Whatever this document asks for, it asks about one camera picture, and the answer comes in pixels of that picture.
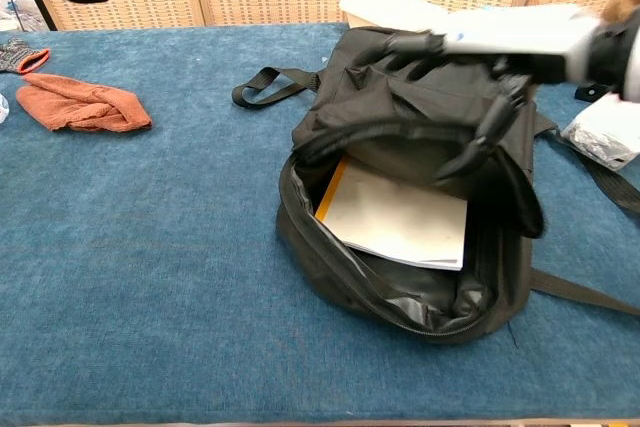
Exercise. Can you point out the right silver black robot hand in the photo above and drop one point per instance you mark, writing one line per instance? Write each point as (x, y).
(515, 37)

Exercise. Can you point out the black backpack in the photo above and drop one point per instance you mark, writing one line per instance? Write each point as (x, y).
(350, 112)

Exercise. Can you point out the yellow spine notebook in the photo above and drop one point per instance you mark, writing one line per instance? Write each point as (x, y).
(400, 217)

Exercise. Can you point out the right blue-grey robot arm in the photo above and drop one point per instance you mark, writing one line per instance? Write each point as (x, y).
(634, 67)

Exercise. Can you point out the black tripod stand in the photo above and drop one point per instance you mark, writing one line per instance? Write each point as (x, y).
(42, 9)

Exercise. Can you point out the grey knit work glove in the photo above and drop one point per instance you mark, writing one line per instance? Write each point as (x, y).
(22, 57)

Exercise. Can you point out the black stapler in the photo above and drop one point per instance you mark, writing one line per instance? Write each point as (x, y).
(590, 91)

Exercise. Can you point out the rust brown cloth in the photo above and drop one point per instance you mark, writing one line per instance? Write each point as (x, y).
(80, 104)

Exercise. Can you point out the wrapped tissue packs bundle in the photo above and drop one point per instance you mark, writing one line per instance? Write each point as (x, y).
(607, 132)

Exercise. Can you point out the clear plastic bag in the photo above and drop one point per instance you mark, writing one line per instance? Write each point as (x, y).
(3, 109)

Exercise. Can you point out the blue table mat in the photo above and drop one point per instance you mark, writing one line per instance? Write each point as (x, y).
(150, 272)

